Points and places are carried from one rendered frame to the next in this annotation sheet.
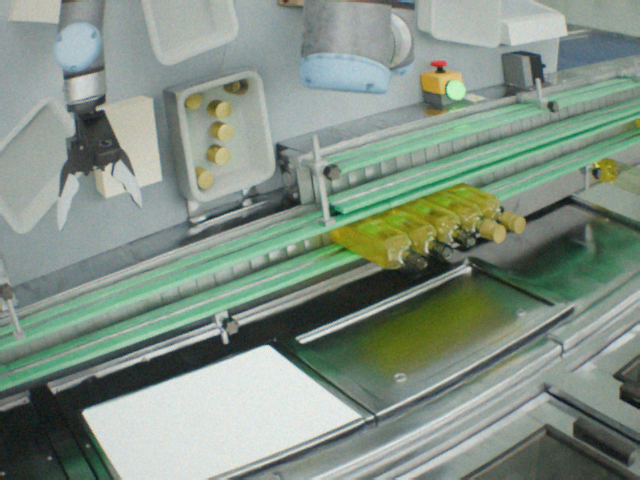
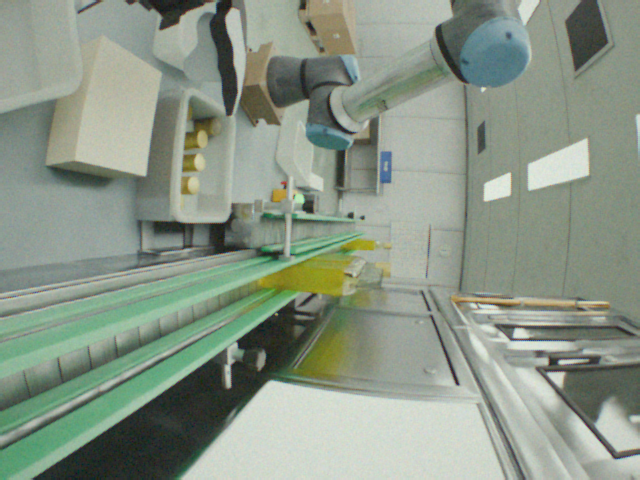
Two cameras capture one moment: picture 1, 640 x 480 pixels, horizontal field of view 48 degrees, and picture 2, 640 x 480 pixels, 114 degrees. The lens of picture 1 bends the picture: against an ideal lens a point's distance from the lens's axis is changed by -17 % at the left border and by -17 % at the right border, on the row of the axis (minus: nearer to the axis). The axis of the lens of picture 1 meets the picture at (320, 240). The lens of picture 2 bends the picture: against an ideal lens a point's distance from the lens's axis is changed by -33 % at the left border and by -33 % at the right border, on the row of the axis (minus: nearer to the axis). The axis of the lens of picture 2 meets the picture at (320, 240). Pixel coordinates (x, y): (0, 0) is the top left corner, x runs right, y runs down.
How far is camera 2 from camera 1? 1.18 m
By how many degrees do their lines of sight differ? 52
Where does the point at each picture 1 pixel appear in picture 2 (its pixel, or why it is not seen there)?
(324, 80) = (523, 38)
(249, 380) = (311, 422)
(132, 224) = (79, 238)
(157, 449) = not seen: outside the picture
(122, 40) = (134, 12)
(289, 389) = (371, 413)
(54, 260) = not seen: outside the picture
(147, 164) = (136, 146)
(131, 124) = (135, 82)
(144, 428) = not seen: outside the picture
